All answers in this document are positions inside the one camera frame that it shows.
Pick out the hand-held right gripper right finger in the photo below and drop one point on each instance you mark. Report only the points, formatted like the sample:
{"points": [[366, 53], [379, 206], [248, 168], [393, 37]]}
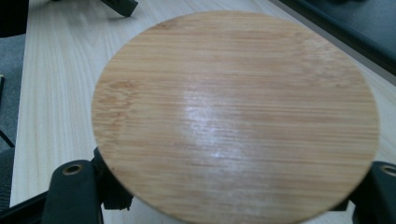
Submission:
{"points": [[344, 207]]}

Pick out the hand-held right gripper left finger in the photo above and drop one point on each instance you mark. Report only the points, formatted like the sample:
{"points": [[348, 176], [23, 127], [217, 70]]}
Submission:
{"points": [[113, 193]]}

